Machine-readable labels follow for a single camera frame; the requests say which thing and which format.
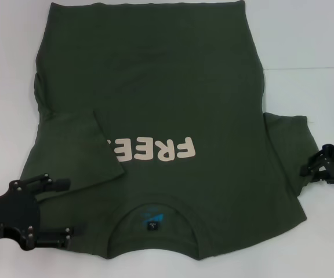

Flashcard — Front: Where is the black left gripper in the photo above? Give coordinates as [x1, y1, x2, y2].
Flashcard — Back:
[0, 173, 85, 250]

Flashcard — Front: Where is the dark green FREE print t-shirt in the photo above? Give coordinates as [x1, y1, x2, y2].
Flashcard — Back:
[21, 0, 323, 263]

